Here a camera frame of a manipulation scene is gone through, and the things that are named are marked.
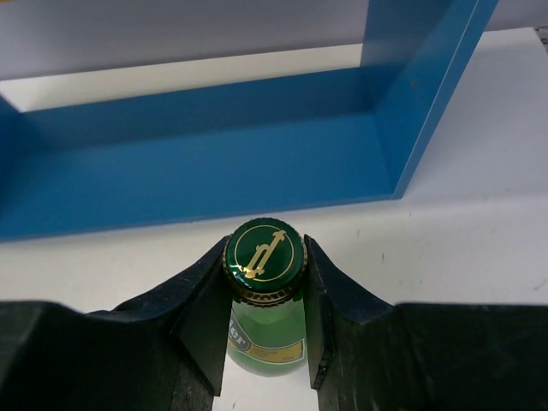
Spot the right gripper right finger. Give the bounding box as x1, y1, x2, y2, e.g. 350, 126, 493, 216
303, 237, 547, 410

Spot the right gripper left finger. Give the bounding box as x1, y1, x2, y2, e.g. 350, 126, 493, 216
1, 241, 228, 410

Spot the green glass bottle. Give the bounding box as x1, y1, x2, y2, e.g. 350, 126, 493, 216
223, 217, 307, 377

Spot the blue shelf with yellow board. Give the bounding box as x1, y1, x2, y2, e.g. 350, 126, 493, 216
1, 1, 496, 241

